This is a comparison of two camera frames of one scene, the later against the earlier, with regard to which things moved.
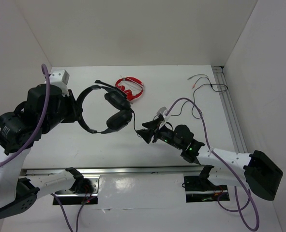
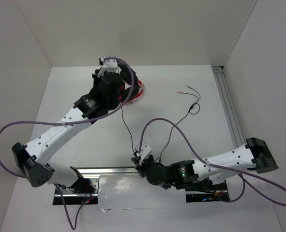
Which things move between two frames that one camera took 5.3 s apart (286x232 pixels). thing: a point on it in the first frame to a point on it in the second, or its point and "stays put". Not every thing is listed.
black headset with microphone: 116,101 to 126,73
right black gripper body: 166,135 to 146,163
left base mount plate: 71,197 stays put
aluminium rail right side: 228,108 stays put
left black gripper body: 67,113 to 96,80
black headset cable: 134,122 to 195,92
